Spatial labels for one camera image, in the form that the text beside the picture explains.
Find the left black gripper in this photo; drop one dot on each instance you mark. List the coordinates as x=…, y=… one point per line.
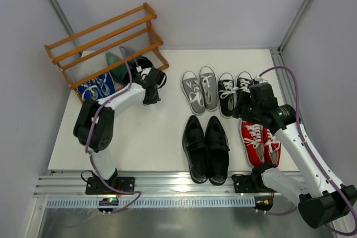
x=140, y=63

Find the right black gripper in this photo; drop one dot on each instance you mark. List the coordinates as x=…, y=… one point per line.
x=244, y=104

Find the blue sneaker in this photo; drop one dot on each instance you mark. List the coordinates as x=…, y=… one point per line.
x=89, y=90
x=106, y=84

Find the black loafer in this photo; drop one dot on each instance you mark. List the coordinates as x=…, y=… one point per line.
x=218, y=151
x=196, y=152

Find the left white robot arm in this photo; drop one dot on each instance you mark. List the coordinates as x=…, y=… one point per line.
x=94, y=126

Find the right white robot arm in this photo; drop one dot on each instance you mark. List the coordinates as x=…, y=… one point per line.
x=322, y=198

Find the wooden shoe shelf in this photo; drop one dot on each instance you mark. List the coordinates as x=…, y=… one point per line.
x=154, y=39

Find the left red sneaker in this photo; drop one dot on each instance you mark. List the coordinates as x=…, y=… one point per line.
x=252, y=139

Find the red sneaker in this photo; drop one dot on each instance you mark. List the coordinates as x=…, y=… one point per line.
x=272, y=148
x=252, y=139

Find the right black sneaker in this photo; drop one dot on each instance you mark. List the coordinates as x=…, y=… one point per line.
x=243, y=82

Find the black sneaker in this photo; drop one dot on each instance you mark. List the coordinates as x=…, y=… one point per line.
x=226, y=94
x=243, y=82

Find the left black sneaker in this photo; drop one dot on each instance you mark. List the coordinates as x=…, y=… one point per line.
x=226, y=94

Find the right red sneaker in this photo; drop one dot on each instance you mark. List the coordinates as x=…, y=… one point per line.
x=272, y=148

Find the right grey sneaker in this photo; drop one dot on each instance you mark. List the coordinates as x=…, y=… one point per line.
x=208, y=82

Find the grey sneaker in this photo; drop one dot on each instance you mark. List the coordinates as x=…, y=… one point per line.
x=208, y=82
x=192, y=91

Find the left grey sneaker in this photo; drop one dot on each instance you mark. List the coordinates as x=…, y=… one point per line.
x=192, y=91

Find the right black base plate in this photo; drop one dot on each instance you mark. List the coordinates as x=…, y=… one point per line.
x=243, y=184

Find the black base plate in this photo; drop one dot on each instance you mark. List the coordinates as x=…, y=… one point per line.
x=94, y=185
x=243, y=184

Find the slotted cable duct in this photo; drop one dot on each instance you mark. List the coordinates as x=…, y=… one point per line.
x=151, y=202

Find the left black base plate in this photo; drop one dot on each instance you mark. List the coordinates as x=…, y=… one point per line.
x=94, y=185

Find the aluminium mounting rail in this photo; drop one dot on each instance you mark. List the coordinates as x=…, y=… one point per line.
x=70, y=183

